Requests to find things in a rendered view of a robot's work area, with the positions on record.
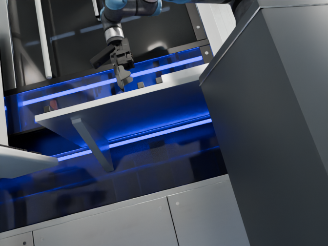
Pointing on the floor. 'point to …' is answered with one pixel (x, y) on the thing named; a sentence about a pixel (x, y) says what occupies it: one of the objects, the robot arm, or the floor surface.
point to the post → (210, 27)
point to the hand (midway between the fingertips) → (120, 87)
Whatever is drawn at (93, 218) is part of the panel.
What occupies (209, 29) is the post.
